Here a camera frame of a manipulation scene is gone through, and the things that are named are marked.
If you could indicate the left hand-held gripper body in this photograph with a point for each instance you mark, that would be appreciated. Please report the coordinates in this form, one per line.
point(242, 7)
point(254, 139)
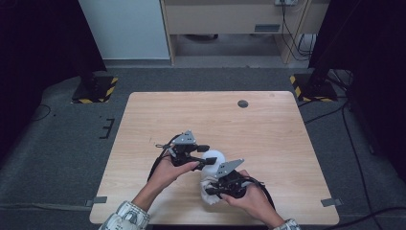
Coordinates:
point(183, 150)

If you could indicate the person's right hand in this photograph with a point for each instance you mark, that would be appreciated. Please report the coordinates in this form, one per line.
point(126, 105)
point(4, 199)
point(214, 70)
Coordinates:
point(255, 201)

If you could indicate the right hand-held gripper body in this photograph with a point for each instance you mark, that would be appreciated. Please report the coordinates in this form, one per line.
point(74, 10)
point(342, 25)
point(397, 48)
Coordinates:
point(234, 185)

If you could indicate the person's left hand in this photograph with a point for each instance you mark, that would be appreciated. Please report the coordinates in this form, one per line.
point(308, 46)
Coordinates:
point(166, 174)

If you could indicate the light wooden desk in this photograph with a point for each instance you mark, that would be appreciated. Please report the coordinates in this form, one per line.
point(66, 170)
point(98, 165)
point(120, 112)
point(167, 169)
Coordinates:
point(223, 17)

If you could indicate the dark round table grommet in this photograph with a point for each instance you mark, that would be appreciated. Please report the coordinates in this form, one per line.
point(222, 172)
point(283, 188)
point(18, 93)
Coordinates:
point(243, 103)

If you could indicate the white cabinet panel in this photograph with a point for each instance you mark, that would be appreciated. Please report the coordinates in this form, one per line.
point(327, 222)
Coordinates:
point(124, 28)

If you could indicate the white cloth cover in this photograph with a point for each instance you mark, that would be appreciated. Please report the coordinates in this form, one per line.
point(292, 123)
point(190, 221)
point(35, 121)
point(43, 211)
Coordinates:
point(209, 198)

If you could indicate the hazard-striped stand base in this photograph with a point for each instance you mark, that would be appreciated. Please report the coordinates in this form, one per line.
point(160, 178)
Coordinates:
point(94, 91)
point(314, 89)

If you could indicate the black tape floor mark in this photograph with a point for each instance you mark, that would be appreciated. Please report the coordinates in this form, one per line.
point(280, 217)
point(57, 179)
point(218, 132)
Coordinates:
point(108, 128)

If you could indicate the dark curtain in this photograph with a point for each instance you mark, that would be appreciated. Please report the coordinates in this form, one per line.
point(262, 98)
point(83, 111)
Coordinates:
point(373, 48)
point(35, 48)

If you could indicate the white power strip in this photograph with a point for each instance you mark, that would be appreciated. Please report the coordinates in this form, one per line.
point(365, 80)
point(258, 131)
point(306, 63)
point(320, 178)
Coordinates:
point(286, 2)

